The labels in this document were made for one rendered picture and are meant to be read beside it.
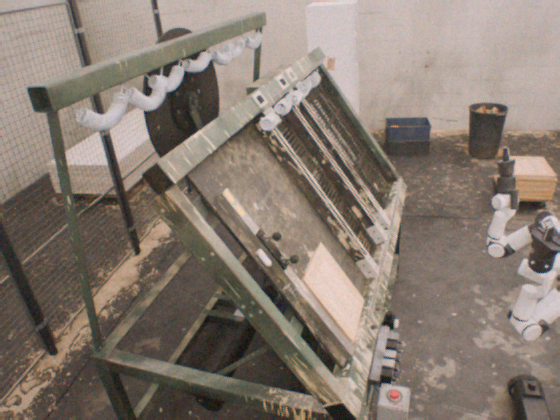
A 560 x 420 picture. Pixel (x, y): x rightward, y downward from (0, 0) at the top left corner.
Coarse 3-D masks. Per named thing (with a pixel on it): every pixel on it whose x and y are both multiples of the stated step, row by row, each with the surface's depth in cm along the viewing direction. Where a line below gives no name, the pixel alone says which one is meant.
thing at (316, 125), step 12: (312, 84) 264; (300, 108) 272; (312, 120) 273; (324, 132) 275; (324, 144) 278; (336, 156) 279; (348, 168) 280; (348, 180) 284; (360, 180) 286; (360, 192) 286; (372, 204) 287; (384, 216) 291; (384, 228) 292
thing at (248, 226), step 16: (224, 192) 180; (224, 208) 182; (240, 224) 184; (256, 240) 185; (272, 256) 186; (288, 272) 190; (304, 288) 194; (304, 304) 194; (320, 320) 195; (336, 336) 197; (352, 352) 201
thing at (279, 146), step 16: (288, 96) 220; (272, 112) 226; (256, 128) 228; (272, 144) 229; (288, 144) 232; (288, 160) 231; (304, 176) 232; (304, 192) 237; (320, 192) 238; (320, 208) 238; (336, 224) 240; (352, 240) 242; (352, 256) 247; (368, 256) 247; (368, 272) 248
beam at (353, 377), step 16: (400, 192) 342; (400, 208) 327; (384, 272) 260; (368, 288) 242; (384, 288) 251; (368, 304) 229; (368, 320) 222; (368, 336) 215; (368, 352) 209; (336, 368) 200; (352, 368) 194; (368, 368) 203; (352, 384) 188; (352, 400) 184; (336, 416) 184; (352, 416) 181
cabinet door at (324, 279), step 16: (320, 256) 219; (320, 272) 214; (336, 272) 225; (320, 288) 208; (336, 288) 219; (352, 288) 230; (320, 304) 204; (336, 304) 212; (352, 304) 224; (336, 320) 206; (352, 320) 217; (352, 336) 210
